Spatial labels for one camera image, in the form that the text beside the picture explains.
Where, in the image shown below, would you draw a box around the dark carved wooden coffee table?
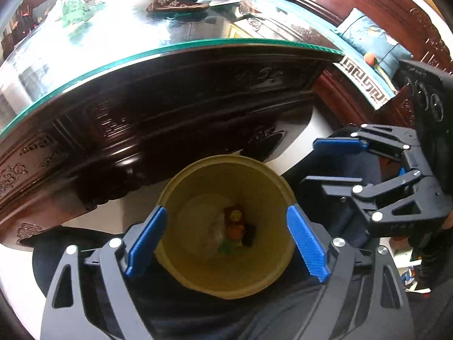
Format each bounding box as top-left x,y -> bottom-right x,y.
0,0 -> 345,252

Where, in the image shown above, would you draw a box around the small crumpled wrapper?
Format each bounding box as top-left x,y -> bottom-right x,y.
239,2 -> 263,17

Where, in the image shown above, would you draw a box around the round yellow waste bin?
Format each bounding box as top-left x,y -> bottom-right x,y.
154,154 -> 296,300

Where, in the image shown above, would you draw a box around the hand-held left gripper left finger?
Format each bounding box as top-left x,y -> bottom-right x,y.
40,205 -> 168,340

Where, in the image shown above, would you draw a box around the blue floral cushion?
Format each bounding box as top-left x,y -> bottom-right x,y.
334,7 -> 413,75

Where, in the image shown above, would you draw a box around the person's dark pants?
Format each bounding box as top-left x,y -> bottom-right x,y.
32,127 -> 418,340

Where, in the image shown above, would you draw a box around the colourful snack wrapper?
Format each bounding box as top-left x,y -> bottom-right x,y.
219,205 -> 258,256

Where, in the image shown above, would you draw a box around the seat cushion with key border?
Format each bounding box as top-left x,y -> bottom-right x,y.
333,55 -> 398,110

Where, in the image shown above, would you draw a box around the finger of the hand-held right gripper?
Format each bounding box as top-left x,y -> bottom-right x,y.
300,171 -> 447,237
312,124 -> 430,177

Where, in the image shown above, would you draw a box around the colourful packaging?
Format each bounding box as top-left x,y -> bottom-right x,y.
399,248 -> 433,293

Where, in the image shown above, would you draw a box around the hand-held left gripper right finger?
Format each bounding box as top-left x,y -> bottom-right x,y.
286,203 -> 415,340

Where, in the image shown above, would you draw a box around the green plastic bag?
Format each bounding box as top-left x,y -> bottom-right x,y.
58,0 -> 93,29

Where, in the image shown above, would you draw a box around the brown printed snack packet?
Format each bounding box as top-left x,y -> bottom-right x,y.
146,0 -> 210,15

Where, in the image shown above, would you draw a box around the clear crumpled plastic film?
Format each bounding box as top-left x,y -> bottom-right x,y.
183,201 -> 228,256

